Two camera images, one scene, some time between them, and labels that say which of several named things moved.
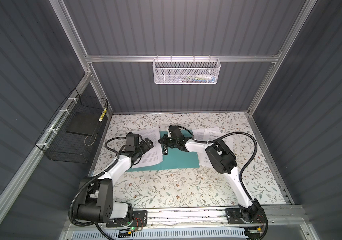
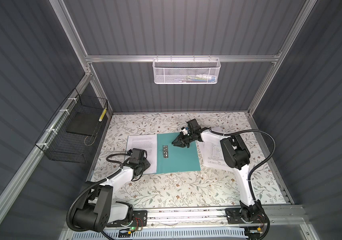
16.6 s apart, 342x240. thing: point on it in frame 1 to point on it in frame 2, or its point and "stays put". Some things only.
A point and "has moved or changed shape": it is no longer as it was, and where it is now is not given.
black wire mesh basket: (70, 137) stays put
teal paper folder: (174, 159) has moved or changed shape
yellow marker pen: (102, 114) stays put
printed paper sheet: (155, 154) has moved or changed shape
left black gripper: (147, 142) to (145, 163)
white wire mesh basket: (186, 71) stays put
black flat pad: (85, 123) stays put
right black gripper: (164, 139) to (180, 141)
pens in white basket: (198, 78) stays put
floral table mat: (206, 187) stays put
